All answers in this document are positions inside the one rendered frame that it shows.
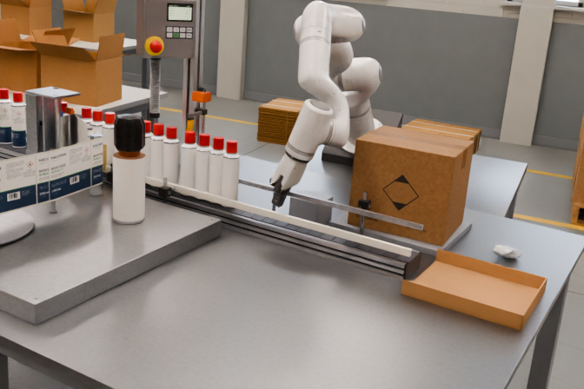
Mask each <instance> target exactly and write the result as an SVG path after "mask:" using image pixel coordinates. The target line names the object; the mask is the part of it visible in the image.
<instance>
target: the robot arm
mask: <svg viewBox="0 0 584 389"><path fill-rule="evenodd" d="M364 30H365V21H364V18H363V16H362V14H361V13H360V12H358V11H357V10H355V9H353V8H350V7H348V6H342V5H335V4H328V3H324V2H322V1H314V2H312V3H310V4H309V5H308V6H307V7H306V8H305V10H304V11H303V14H302V16H299V17H298V18H297V19H296V21H295V23H294V38H295V40H296V42H297V43H298V44H299V45H300V49H299V66H298V82H299V85H300V86H301V87H302V88H303V89H304V90H306V91H307V92H309V93H310V94H311V95H313V96H315V97H316V98H317V99H318V100H320V101H318V100H315V99H308V100H306V101H305V102H304V104H303V106H302V110H301V112H300V114H299V116H298V118H297V120H296V123H295V126H294V128H293V130H292V132H291V135H290V137H289V140H288V142H287V145H286V147H285V149H286V151H285V153H286V154H285V155H284V156H283V158H282V159H281V161H280V163H279V164H278V166H277V168H276V170H275V173H274V175H273V177H272V179H271V183H275V182H276V185H275V187H274V189H273V191H275V194H274V196H273V199H272V201H271V202H272V203H273V204H274V205H276V206H277V207H279V208H280V207H282V205H283V203H284V202H285V199H286V197H287V196H286V195H287V194H288V193H289V191H290V189H291V188H292V187H294V186H295V185H297V184H298V183H299V182H300V180H301V178H302V176H303V174H304V171H305V169H306V167H307V164H308V163H309V162H310V161H311V160H312V159H313V157H314V156H315V152H316V150H317V148H318V147H319V146H320V145H326V146H330V147H333V148H343V149H344V150H345V151H347V152H349V153H351V154H354V153H355V140H356V139H357V138H359V137H361V136H363V135H366V134H367V133H368V132H369V131H371V130H375V129H377V128H379V127H380V126H382V124H381V123H380V122H379V121H377V120H376V119H375V118H373V114H372V109H371V105H370V100H369V98H370V97H371V96H372V95H373V94H374V93H375V91H376V90H377V89H378V87H379V85H380V83H381V80H382V68H381V65H380V64H379V63H378V62H377V61H376V60H375V59H373V58H367V57H362V58H353V57H354V54H353V50H352V46H351V44H350V42H353V41H355V40H357V39H359V38H360V37H361V36H362V34H363V32H364Z"/></svg>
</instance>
